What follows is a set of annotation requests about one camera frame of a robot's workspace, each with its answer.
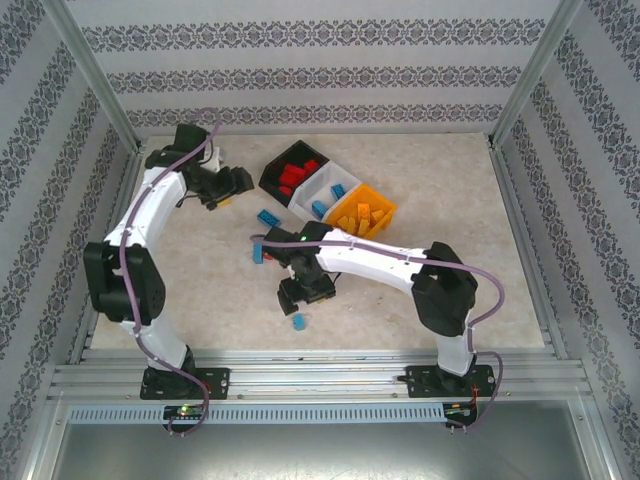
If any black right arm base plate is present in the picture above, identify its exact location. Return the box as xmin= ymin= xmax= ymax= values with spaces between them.
xmin=405 ymin=364 xmax=497 ymax=399

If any right aluminium side rail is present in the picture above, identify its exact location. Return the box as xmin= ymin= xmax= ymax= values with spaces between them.
xmin=489 ymin=142 xmax=569 ymax=360

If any left aluminium side rail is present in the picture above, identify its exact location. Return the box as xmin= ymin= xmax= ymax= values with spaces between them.
xmin=68 ymin=142 xmax=147 ymax=364

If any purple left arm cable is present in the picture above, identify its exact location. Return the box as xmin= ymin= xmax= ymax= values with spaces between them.
xmin=118 ymin=107 xmax=224 ymax=439

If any slotted grey cable duct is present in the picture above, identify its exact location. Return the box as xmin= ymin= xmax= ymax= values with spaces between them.
xmin=67 ymin=403 xmax=446 ymax=425

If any aluminium side rail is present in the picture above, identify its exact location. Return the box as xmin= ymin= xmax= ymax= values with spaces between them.
xmin=68 ymin=142 xmax=147 ymax=364
xmin=489 ymin=142 xmax=569 ymax=360

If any left aluminium frame post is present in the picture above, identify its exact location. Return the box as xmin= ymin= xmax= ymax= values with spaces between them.
xmin=42 ymin=0 xmax=144 ymax=154

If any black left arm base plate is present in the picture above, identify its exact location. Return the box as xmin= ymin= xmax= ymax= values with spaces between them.
xmin=139 ymin=367 xmax=232 ymax=401

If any right aluminium frame post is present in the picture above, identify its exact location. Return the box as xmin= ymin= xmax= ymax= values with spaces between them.
xmin=489 ymin=0 xmax=585 ymax=147

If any yellow plastic bin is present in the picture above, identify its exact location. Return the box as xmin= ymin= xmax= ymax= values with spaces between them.
xmin=322 ymin=183 xmax=398 ymax=242

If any grey metal tray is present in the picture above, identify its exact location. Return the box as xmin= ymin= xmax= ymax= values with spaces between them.
xmin=27 ymin=399 xmax=614 ymax=480

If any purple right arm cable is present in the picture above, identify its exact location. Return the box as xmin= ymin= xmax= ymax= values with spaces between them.
xmin=248 ymin=233 xmax=506 ymax=437

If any aluminium frame post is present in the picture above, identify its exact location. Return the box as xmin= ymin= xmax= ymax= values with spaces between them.
xmin=42 ymin=0 xmax=144 ymax=154
xmin=489 ymin=0 xmax=585 ymax=147

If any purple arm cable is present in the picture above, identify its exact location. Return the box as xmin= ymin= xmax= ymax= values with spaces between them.
xmin=248 ymin=233 xmax=506 ymax=437
xmin=118 ymin=107 xmax=224 ymax=439

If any left green circuit board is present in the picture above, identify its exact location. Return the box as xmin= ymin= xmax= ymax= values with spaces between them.
xmin=163 ymin=405 xmax=206 ymax=420

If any white plastic bin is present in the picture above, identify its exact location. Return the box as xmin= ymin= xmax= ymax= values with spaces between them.
xmin=289 ymin=162 xmax=363 ymax=224

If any black plastic bin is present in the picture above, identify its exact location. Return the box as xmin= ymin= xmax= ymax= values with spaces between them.
xmin=258 ymin=140 xmax=333 ymax=208

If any aluminium mounting rail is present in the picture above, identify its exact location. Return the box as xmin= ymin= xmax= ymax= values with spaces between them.
xmin=47 ymin=348 xmax=589 ymax=402

